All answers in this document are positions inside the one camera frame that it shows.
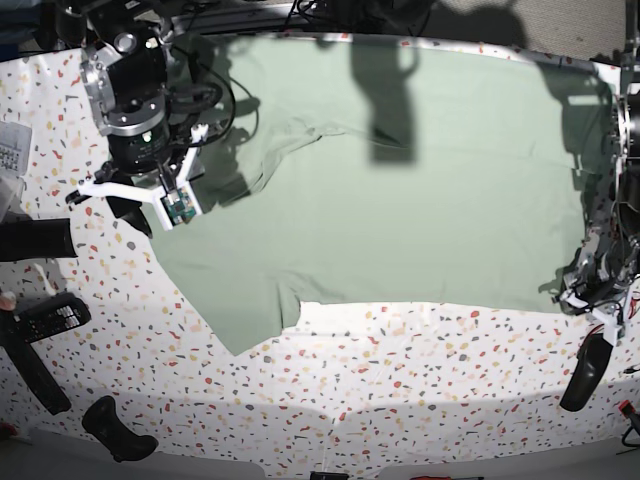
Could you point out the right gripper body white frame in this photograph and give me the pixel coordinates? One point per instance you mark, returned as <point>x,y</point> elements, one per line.
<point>167,188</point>

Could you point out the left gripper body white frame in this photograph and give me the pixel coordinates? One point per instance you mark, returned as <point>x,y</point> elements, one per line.
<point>605,301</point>

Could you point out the green T-shirt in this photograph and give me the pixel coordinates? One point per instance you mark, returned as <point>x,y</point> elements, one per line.
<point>370,172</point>

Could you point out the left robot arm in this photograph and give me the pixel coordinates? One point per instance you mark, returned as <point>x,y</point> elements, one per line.
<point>611,245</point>

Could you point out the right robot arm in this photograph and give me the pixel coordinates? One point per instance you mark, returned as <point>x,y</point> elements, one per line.
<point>154,129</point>

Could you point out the red connector plug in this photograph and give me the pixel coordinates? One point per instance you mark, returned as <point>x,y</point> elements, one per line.
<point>627,409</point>

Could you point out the black cylinder sleeve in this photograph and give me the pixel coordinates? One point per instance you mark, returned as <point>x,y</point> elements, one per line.
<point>35,239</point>

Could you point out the black TV remote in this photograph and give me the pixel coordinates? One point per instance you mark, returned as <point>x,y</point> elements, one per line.
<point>56,315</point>

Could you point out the long black bar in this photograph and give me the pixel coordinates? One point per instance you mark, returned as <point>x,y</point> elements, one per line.
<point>32,370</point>

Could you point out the black handle right side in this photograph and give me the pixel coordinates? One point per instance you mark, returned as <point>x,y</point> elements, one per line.
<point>592,362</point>

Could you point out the black handle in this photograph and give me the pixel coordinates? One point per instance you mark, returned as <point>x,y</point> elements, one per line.
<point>592,362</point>
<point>102,422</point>

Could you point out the black handle bottom left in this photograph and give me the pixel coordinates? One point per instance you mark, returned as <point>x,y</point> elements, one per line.
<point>102,422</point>

